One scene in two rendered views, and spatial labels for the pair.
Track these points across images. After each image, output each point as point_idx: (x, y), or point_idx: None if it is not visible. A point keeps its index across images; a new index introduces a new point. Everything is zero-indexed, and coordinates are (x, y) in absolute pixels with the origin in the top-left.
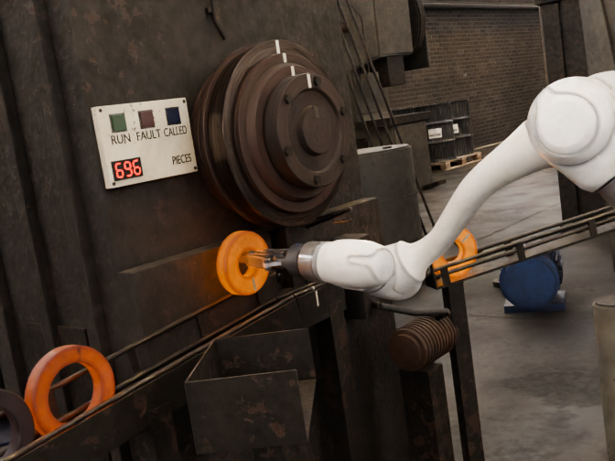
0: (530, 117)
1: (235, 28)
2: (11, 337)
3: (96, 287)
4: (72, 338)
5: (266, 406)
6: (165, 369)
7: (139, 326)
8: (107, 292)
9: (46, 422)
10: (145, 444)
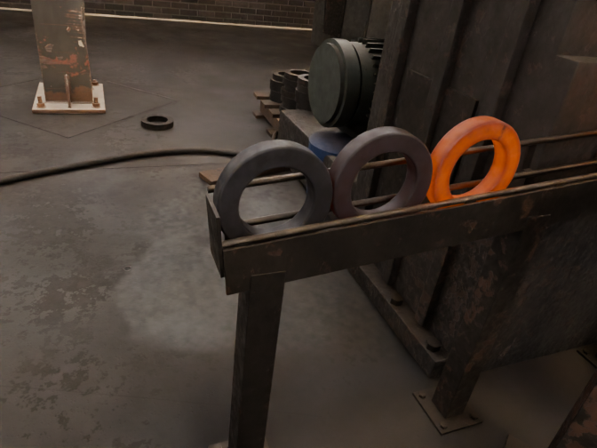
0: None
1: None
2: (395, 79)
3: (517, 63)
4: (457, 104)
5: None
6: (565, 180)
7: (549, 123)
8: (528, 72)
9: (441, 189)
10: (505, 242)
